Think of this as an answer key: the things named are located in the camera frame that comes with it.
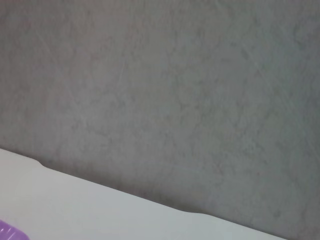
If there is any purple scalloped plastic plate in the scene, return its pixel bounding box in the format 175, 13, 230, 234
0, 219, 30, 240

